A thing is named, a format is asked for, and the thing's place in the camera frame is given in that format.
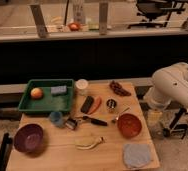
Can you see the yellow banana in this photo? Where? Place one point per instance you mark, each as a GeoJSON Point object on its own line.
{"type": "Point", "coordinates": [88, 143]}

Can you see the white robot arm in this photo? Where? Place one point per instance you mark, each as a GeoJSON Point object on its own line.
{"type": "Point", "coordinates": [168, 83]}

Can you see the red-orange bowl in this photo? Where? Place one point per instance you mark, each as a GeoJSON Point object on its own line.
{"type": "Point", "coordinates": [129, 125]}

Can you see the purple bowl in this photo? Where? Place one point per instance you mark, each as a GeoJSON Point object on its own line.
{"type": "Point", "coordinates": [28, 138]}

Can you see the white plastic container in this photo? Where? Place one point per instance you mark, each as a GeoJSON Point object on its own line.
{"type": "Point", "coordinates": [81, 86]}

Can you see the black rectangular block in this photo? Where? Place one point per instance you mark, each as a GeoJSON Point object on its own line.
{"type": "Point", "coordinates": [87, 104]}

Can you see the orange carrot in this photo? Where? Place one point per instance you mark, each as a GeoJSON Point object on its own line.
{"type": "Point", "coordinates": [96, 104]}

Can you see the dark red sausage links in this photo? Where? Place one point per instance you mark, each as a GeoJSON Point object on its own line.
{"type": "Point", "coordinates": [117, 88]}

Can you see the metal spoon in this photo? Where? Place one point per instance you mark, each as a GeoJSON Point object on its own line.
{"type": "Point", "coordinates": [114, 120]}

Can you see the blue-grey sponge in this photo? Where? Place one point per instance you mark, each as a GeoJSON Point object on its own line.
{"type": "Point", "coordinates": [58, 90]}

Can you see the small metal cup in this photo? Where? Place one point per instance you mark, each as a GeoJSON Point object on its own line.
{"type": "Point", "coordinates": [71, 123]}

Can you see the small blue cup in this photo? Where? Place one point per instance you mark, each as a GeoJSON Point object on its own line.
{"type": "Point", "coordinates": [57, 119]}

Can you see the green plastic tray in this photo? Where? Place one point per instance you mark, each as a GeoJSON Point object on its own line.
{"type": "Point", "coordinates": [48, 102]}

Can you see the orange apple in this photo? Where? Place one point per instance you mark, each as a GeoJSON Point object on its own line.
{"type": "Point", "coordinates": [36, 93]}

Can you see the red fruit on shelf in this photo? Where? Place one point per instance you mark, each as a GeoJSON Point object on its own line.
{"type": "Point", "coordinates": [74, 26]}

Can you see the grey-blue folded cloth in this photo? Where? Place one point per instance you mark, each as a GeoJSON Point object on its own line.
{"type": "Point", "coordinates": [136, 155]}

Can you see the black office chair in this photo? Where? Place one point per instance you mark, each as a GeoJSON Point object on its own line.
{"type": "Point", "coordinates": [152, 9]}

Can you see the black chair on left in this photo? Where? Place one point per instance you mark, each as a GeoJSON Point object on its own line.
{"type": "Point", "coordinates": [5, 145]}

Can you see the black handled tool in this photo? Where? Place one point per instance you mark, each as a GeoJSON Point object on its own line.
{"type": "Point", "coordinates": [92, 120]}

